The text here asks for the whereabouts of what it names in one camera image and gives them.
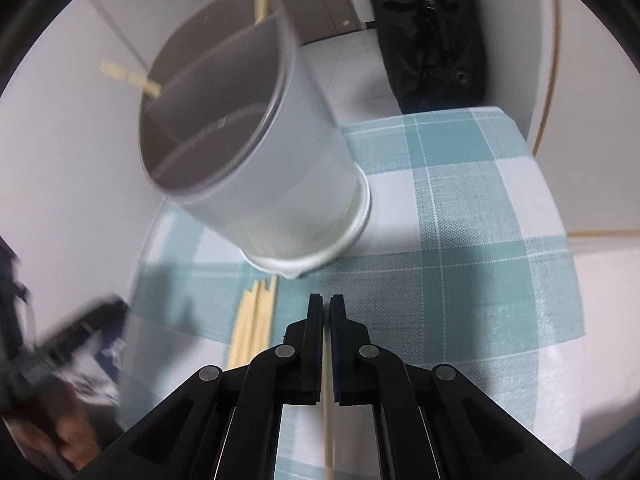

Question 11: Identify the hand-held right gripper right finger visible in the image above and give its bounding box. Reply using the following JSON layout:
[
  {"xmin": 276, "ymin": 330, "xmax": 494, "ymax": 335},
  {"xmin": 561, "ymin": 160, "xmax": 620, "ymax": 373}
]
[{"xmin": 329, "ymin": 296, "xmax": 584, "ymax": 480}]

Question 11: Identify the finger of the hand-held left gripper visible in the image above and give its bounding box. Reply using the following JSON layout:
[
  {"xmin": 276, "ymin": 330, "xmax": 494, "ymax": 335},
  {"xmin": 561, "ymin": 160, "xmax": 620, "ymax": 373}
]
[{"xmin": 45, "ymin": 297, "xmax": 129, "ymax": 362}]

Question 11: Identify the black bag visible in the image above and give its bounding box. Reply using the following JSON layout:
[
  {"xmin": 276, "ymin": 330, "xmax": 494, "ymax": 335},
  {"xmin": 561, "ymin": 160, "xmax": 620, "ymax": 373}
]
[{"xmin": 362, "ymin": 0, "xmax": 487, "ymax": 115}]

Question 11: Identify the teal white checked tablecloth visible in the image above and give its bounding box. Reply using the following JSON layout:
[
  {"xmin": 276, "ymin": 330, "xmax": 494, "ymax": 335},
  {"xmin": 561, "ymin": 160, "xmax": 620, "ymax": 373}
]
[{"xmin": 117, "ymin": 106, "xmax": 587, "ymax": 480}]

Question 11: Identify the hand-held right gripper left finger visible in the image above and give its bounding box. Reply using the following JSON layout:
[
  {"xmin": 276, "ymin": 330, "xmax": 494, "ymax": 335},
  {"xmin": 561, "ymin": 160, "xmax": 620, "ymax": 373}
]
[{"xmin": 72, "ymin": 294, "xmax": 326, "ymax": 480}]

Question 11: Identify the person's left hand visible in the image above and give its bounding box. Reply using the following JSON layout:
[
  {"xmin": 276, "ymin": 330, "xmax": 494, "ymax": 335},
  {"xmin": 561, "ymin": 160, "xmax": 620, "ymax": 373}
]
[{"xmin": 5, "ymin": 385, "xmax": 113, "ymax": 468}]

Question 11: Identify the grey cylindrical utensil holder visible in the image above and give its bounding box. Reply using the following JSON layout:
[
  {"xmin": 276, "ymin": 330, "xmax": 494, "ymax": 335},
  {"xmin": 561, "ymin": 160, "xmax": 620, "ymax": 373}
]
[{"xmin": 137, "ymin": 0, "xmax": 372, "ymax": 281}]

